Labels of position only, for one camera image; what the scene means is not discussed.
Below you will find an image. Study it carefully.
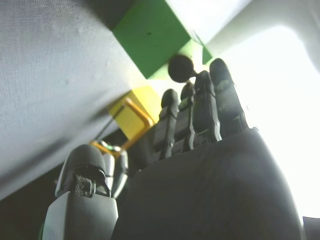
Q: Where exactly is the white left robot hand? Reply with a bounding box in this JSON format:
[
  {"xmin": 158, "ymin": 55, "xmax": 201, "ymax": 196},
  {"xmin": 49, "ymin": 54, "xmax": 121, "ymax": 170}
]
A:
[{"xmin": 41, "ymin": 57, "xmax": 307, "ymax": 240}]

